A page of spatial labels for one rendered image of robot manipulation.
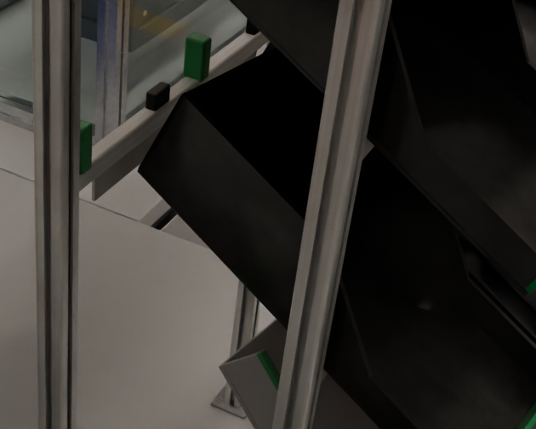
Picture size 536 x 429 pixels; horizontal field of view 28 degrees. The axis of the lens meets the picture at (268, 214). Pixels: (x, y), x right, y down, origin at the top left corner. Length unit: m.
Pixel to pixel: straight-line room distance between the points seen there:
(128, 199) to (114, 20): 0.24
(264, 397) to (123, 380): 0.49
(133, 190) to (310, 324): 0.89
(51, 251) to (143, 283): 0.64
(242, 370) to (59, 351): 0.12
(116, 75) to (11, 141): 0.20
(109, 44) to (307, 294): 0.89
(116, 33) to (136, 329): 0.41
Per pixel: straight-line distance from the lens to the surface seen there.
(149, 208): 1.42
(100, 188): 0.71
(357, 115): 0.51
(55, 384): 0.73
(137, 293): 1.28
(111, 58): 1.45
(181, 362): 1.19
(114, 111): 1.48
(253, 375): 0.69
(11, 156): 1.53
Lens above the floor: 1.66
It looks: 34 degrees down
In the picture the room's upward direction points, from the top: 8 degrees clockwise
